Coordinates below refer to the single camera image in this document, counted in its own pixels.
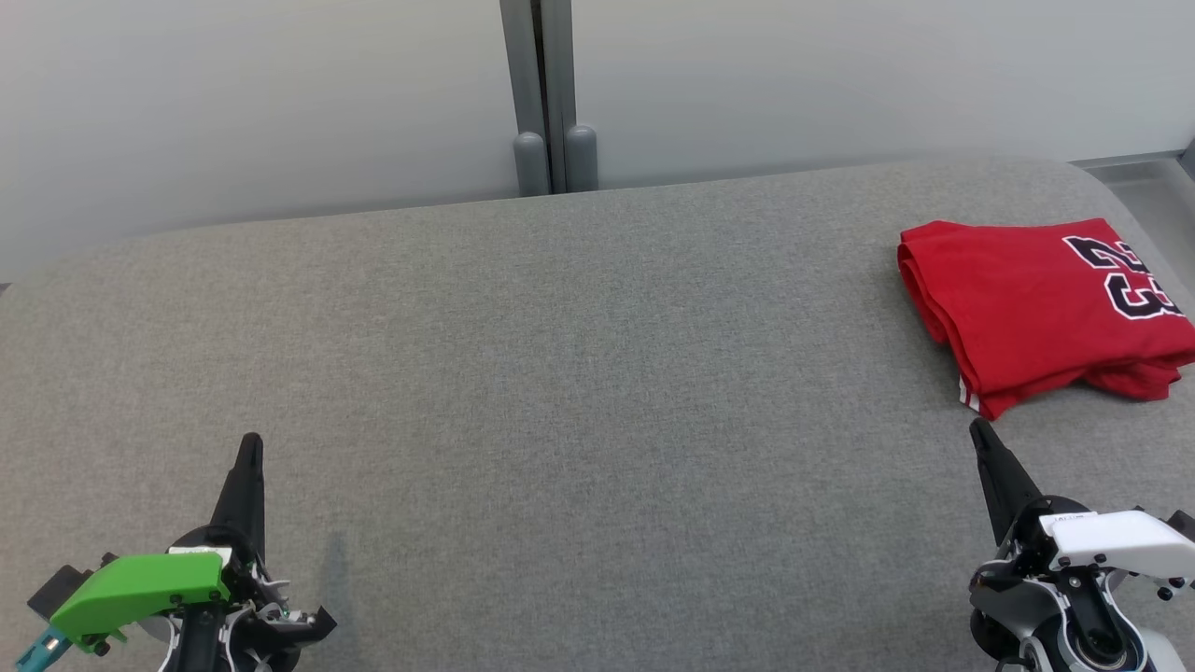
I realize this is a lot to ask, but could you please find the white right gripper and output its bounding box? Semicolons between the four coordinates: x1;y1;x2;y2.
968;417;1195;600

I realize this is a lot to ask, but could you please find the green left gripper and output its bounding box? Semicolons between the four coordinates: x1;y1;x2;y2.
49;431;339;655

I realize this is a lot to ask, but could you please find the red white number jersey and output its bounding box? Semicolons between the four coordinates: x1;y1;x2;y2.
896;217;1195;422

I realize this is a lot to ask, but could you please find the teal plug left cable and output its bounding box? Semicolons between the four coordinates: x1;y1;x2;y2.
14;625;71;672

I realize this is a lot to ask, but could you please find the grey partition post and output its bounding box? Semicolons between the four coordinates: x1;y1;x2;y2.
499;0;599;197

